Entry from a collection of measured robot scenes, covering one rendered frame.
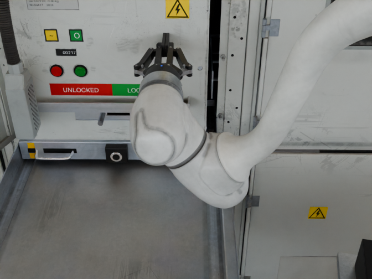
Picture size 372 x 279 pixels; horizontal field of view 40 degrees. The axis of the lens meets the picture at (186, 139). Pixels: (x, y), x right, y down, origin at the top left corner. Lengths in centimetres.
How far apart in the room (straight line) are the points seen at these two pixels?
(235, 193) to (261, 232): 83
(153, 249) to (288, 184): 62
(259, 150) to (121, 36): 50
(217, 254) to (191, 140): 37
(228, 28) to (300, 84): 60
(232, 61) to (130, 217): 51
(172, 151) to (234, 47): 60
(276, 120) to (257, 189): 82
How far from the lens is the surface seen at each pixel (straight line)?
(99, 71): 133
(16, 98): 129
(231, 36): 141
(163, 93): 94
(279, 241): 188
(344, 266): 139
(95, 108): 134
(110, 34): 128
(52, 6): 128
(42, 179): 147
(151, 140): 87
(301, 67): 82
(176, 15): 125
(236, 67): 146
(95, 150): 145
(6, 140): 163
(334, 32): 79
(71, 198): 139
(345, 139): 162
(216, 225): 128
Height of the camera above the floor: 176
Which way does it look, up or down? 36 degrees down
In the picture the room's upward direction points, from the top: straight up
